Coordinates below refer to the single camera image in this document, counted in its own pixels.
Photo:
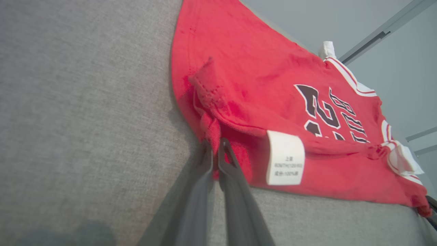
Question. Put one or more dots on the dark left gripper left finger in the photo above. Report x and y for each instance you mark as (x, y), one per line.
(194, 212)

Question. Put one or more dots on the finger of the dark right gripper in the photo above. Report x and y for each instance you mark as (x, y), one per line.
(433, 212)

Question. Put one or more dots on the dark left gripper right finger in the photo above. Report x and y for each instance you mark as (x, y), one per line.
(239, 212)

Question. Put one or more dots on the red basketball jersey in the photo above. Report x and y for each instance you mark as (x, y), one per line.
(256, 68)

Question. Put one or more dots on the grey fabric sofa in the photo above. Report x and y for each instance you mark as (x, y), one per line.
(68, 102)

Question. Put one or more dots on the grey wall rail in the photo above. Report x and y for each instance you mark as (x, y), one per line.
(423, 134)
(426, 150)

